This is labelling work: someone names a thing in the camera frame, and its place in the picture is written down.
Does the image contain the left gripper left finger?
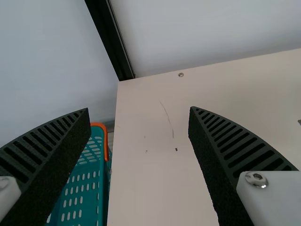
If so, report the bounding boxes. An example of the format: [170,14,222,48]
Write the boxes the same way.
[0,107,91,226]

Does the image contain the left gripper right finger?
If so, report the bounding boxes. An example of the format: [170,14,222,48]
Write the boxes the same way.
[188,106,301,226]

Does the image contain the teal shopping basket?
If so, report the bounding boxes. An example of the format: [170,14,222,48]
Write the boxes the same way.
[46,122,113,226]

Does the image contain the black post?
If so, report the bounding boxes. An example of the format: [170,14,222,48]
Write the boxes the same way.
[84,0,136,82]

